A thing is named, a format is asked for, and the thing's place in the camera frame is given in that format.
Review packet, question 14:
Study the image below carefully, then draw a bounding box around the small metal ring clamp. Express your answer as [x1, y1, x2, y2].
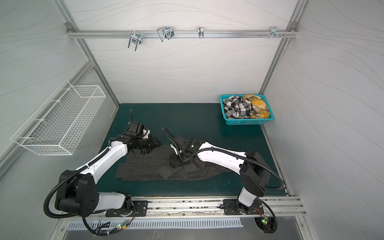
[198, 27, 204, 39]

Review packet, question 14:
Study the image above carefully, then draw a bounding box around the metal u-bolt clamp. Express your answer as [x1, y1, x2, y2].
[157, 26, 175, 42]

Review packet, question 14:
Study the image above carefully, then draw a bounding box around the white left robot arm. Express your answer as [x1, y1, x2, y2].
[43, 135, 161, 219]

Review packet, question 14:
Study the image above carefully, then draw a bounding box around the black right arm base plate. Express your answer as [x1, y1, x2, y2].
[219, 199, 264, 216]

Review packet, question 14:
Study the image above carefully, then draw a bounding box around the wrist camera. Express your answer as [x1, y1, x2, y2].
[173, 135, 191, 151]
[125, 121, 150, 139]

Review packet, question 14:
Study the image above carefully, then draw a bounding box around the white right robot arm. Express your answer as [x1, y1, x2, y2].
[170, 140, 285, 208]

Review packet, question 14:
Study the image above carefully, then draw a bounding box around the dark grey striped shirt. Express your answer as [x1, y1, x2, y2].
[115, 146, 232, 182]

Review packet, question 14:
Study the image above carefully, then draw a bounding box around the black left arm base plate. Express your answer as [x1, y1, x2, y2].
[106, 200, 148, 218]

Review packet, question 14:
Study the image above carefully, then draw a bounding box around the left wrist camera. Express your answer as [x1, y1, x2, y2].
[125, 121, 150, 139]

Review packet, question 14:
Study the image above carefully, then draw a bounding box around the aluminium top crossbar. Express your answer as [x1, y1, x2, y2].
[67, 29, 298, 39]

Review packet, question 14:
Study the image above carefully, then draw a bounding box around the white wire basket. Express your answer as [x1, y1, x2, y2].
[11, 80, 106, 156]

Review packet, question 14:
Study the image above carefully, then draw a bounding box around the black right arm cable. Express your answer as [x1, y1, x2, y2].
[161, 127, 285, 190]

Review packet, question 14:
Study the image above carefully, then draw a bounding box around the yellow plaid shirt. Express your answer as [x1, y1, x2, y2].
[242, 95, 271, 119]

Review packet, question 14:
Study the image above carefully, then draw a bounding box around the black round fan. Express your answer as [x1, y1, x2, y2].
[255, 217, 278, 234]

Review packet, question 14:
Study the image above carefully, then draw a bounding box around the metal bracket with bolts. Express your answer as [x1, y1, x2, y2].
[260, 27, 287, 39]

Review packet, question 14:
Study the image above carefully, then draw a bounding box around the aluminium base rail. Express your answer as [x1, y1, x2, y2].
[59, 196, 307, 220]

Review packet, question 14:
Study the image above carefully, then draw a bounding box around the black white checked shirt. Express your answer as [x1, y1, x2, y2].
[222, 96, 253, 119]

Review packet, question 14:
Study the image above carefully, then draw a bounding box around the teal plastic basket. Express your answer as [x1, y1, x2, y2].
[220, 95, 275, 126]

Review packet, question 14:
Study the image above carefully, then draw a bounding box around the white slotted cable duct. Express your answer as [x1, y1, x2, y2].
[67, 218, 244, 231]

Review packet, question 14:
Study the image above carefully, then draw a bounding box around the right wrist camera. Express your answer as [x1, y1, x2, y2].
[173, 135, 191, 151]

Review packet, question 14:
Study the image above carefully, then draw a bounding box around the metal hook clamp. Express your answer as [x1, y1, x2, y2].
[128, 31, 142, 51]

